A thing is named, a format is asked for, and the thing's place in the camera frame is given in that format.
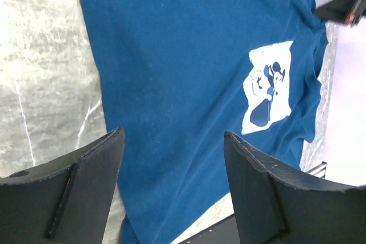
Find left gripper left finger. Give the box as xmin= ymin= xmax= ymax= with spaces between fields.
xmin=1 ymin=127 xmax=125 ymax=243

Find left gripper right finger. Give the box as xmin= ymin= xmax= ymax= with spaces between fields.
xmin=224 ymin=131 xmax=365 ymax=243

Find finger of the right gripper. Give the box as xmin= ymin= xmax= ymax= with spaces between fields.
xmin=313 ymin=0 xmax=365 ymax=26

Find blue printed t-shirt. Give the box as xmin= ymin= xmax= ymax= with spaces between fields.
xmin=80 ymin=0 xmax=327 ymax=243

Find aluminium frame rails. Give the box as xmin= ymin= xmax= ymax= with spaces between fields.
xmin=306 ymin=161 xmax=327 ymax=179

